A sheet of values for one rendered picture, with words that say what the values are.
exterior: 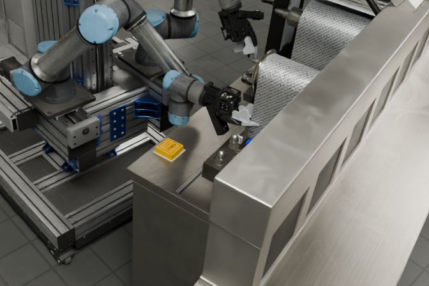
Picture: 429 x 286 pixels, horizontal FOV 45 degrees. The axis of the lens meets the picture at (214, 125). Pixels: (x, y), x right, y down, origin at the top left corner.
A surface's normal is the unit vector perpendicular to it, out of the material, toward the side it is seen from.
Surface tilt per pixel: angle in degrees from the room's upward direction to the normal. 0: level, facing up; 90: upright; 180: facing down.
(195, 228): 90
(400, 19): 0
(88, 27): 85
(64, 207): 0
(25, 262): 0
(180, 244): 90
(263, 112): 90
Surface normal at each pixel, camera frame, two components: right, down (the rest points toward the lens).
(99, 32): -0.20, 0.50
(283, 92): -0.54, 0.47
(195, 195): 0.11, -0.79
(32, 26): 0.70, 0.49
